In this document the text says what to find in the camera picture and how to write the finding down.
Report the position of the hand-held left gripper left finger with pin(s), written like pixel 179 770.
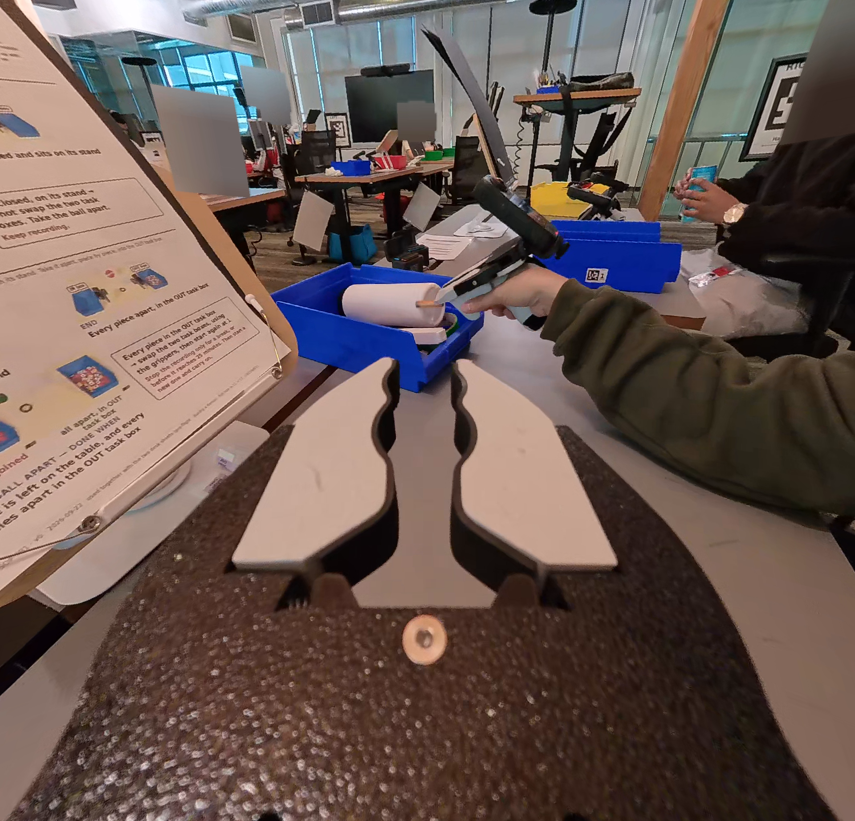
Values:
pixel 320 474

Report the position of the white paper sheets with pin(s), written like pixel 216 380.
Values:
pixel 454 240

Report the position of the black foam board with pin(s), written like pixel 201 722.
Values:
pixel 477 100

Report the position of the black floor lamp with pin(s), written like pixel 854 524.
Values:
pixel 553 66

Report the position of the black wall monitor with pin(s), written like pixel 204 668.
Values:
pixel 389 106

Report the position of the wooden office desk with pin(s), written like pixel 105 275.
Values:
pixel 361 176

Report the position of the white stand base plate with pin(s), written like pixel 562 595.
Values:
pixel 153 534

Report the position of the wooden pillar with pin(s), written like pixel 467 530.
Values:
pixel 688 86

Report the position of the framed tag poster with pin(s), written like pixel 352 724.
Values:
pixel 775 106

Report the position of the person's right hand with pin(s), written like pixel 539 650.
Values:
pixel 528 290

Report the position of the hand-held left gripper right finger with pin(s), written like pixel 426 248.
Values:
pixel 528 480

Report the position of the instruction sheet on stand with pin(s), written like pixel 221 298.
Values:
pixel 220 246

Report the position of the wooden standing desk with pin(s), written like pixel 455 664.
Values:
pixel 574 96

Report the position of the printed instruction sheet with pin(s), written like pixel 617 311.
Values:
pixel 80 313

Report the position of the person's right forearm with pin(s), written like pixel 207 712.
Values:
pixel 681 393

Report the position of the clear plastic bag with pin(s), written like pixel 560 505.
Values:
pixel 748 293

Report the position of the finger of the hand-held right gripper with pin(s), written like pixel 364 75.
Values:
pixel 484 265
pixel 471 292

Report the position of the yellow bin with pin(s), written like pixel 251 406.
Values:
pixel 558 200

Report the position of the white cylinder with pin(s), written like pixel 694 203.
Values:
pixel 384 303

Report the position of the white flat piece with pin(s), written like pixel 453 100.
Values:
pixel 424 335

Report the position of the blue drink can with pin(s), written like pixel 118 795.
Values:
pixel 701 174

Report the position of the blue plastic bin with tag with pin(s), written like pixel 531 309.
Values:
pixel 621 260

